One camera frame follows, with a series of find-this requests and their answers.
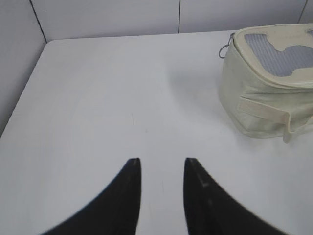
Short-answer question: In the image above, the silver ring zipper pull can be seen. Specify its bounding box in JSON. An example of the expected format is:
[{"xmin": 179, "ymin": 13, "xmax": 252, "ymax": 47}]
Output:
[{"xmin": 218, "ymin": 32, "xmax": 235, "ymax": 59}]

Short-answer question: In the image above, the cream canvas zipper bag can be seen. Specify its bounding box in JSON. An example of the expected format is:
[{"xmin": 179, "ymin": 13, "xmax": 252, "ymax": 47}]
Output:
[{"xmin": 220, "ymin": 23, "xmax": 313, "ymax": 142}]

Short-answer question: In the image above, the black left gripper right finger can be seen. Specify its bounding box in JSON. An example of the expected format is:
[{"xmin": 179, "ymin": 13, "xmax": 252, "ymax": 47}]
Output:
[{"xmin": 183, "ymin": 158, "xmax": 280, "ymax": 235}]

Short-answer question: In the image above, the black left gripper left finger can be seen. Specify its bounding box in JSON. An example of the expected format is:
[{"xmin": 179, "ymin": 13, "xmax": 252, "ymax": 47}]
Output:
[{"xmin": 44, "ymin": 158, "xmax": 141, "ymax": 235}]

